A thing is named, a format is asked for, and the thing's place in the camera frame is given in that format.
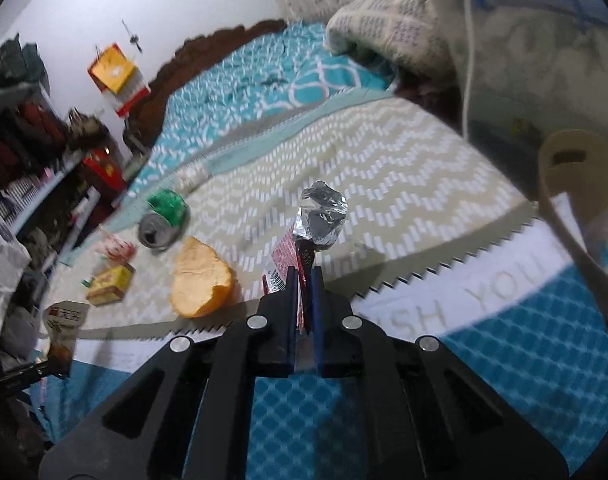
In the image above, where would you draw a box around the patterned pillow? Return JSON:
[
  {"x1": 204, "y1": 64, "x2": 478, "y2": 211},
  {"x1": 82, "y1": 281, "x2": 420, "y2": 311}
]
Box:
[{"x1": 326, "y1": 0, "x2": 455, "y2": 82}]

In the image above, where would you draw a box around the cluttered shelf unit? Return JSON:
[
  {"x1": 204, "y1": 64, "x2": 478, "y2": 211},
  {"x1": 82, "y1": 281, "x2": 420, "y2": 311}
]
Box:
[{"x1": 0, "y1": 38, "x2": 122, "y2": 272}]

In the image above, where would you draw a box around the dark wooden headboard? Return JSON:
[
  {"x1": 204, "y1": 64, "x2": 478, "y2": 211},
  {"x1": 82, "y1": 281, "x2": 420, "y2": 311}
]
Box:
[{"x1": 123, "y1": 20, "x2": 287, "y2": 152}]

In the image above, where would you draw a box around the red white wrapper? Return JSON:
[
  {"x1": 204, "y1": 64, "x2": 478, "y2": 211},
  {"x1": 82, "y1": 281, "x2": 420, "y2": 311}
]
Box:
[{"x1": 97, "y1": 234, "x2": 136, "y2": 266}]

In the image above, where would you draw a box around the clear bin blue handle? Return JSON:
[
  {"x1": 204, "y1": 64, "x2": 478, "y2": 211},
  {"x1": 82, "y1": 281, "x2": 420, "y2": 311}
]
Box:
[{"x1": 431, "y1": 0, "x2": 608, "y2": 143}]

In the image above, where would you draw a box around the white drink carton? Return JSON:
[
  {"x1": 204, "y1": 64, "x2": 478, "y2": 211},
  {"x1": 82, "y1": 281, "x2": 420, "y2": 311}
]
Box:
[{"x1": 42, "y1": 300, "x2": 90, "y2": 377}]

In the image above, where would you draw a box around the red box on shelf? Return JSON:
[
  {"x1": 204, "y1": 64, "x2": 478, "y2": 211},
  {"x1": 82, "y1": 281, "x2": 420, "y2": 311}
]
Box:
[{"x1": 80, "y1": 148, "x2": 126, "y2": 200}]

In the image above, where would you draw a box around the red silver foil wrapper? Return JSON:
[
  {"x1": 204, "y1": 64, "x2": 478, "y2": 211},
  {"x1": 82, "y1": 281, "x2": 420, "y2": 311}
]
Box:
[{"x1": 262, "y1": 180, "x2": 347, "y2": 333}]

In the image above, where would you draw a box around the green crushed soda can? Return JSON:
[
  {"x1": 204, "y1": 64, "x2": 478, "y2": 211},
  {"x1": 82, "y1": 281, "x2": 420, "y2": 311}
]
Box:
[{"x1": 138, "y1": 188, "x2": 190, "y2": 252}]

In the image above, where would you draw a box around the yellow cardboard box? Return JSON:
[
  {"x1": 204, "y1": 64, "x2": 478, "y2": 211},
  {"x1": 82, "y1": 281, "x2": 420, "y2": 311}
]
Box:
[{"x1": 86, "y1": 264, "x2": 135, "y2": 306}]

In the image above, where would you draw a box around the beige trash bin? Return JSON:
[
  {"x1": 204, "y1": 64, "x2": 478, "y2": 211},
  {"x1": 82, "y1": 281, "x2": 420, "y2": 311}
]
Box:
[{"x1": 538, "y1": 130, "x2": 608, "y2": 314}]

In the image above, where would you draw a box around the orange peel piece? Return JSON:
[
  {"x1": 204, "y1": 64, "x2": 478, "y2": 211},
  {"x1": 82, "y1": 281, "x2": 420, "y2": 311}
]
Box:
[{"x1": 170, "y1": 236, "x2": 234, "y2": 318}]

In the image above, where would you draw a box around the green white snack wrapper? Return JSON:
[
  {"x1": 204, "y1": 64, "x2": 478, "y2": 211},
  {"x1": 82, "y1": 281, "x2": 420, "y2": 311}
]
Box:
[{"x1": 82, "y1": 276, "x2": 96, "y2": 288}]

